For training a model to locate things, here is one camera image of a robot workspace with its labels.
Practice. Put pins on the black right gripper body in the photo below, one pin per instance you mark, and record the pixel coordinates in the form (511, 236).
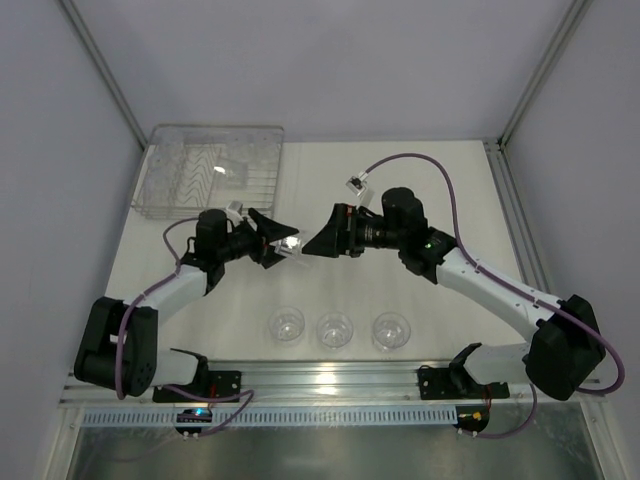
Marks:
(345, 230)

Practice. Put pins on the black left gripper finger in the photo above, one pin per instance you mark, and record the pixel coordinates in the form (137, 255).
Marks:
(270, 258)
(268, 231)

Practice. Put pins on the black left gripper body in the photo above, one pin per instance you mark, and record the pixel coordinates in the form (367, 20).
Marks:
(257, 240)

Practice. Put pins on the clear faceted plastic cup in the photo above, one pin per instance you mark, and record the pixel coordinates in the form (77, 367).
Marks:
(291, 248)
(286, 325)
(334, 330)
(391, 331)

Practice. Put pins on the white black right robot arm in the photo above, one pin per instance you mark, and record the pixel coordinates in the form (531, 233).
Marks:
(559, 348)

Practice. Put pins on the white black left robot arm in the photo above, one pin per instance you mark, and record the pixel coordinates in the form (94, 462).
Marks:
(119, 349)

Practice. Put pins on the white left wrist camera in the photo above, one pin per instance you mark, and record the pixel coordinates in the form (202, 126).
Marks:
(234, 211)

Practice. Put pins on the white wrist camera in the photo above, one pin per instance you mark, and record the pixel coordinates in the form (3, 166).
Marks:
(358, 185)
(234, 211)

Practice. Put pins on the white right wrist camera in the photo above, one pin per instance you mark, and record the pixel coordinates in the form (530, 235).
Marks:
(358, 185)

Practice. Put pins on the metal wire dish rack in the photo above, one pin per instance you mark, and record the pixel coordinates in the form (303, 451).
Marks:
(188, 168)

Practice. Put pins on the aluminium frame post right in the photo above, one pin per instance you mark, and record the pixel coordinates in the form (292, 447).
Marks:
(553, 52)

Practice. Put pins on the aluminium frame post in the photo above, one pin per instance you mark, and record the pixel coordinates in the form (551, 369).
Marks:
(83, 34)
(553, 52)

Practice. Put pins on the aluminium mounting rail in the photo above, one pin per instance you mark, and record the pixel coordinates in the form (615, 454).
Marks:
(294, 382)

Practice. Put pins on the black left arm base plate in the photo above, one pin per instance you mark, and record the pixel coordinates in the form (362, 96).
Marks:
(209, 386)

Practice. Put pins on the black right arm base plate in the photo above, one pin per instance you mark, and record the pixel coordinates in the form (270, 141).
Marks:
(445, 383)

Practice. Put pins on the slotted grey cable duct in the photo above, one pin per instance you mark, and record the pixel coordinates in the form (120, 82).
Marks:
(271, 416)

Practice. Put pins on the aluminium frame post left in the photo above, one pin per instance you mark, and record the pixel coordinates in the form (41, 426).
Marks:
(83, 34)

